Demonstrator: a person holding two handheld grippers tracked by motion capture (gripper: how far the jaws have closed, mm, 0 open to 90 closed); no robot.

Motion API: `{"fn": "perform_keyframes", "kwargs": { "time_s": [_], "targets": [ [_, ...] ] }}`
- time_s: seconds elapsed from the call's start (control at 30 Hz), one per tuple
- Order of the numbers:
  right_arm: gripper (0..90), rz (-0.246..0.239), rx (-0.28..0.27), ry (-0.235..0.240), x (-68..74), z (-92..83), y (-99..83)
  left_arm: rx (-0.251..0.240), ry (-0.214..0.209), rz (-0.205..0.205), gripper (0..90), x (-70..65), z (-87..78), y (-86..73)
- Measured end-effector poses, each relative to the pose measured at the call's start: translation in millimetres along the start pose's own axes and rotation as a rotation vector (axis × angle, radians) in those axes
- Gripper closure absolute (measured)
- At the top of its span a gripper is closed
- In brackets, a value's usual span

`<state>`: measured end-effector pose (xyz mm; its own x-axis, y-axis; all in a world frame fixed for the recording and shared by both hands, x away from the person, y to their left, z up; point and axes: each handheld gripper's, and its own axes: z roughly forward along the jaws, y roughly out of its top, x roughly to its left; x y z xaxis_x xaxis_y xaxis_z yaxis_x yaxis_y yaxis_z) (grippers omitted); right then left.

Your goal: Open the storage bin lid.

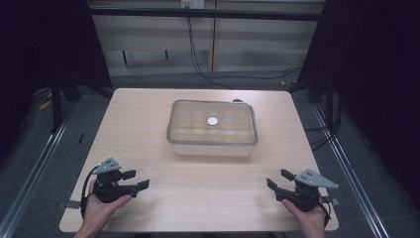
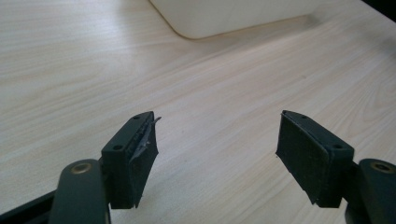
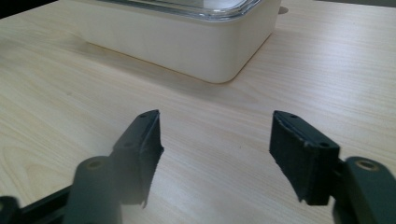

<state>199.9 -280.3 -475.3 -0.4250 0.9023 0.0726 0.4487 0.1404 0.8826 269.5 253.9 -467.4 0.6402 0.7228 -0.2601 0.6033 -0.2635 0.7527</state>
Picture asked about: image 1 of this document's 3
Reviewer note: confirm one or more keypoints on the black metal stand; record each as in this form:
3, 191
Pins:
56, 105

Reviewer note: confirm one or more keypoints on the small dark round object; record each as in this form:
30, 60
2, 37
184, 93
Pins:
237, 100

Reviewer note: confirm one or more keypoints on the clear plastic lidded box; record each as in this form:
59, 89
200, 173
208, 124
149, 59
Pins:
211, 130

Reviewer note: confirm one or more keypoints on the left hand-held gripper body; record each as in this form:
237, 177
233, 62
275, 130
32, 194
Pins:
110, 190

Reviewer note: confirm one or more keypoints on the black horizontal frame bar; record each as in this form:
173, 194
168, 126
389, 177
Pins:
204, 14

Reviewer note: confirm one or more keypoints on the person's right hand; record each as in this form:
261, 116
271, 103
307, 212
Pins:
312, 219

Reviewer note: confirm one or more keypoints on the dark curtain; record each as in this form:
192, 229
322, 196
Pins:
46, 46
373, 82

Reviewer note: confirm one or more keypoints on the small black floor piece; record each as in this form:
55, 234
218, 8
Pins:
81, 138

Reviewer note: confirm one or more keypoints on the metal floor rail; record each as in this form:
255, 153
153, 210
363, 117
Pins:
350, 175
31, 178

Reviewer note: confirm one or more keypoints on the grey tape strip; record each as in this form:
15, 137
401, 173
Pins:
71, 204
333, 201

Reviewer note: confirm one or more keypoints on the white wall outlet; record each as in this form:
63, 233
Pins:
192, 3

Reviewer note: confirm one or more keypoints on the yellow floor tape piece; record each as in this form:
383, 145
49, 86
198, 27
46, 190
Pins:
45, 105

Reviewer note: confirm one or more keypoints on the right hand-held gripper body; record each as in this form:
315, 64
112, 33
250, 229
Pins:
303, 196

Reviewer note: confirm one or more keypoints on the person's left hand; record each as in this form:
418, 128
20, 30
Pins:
97, 211

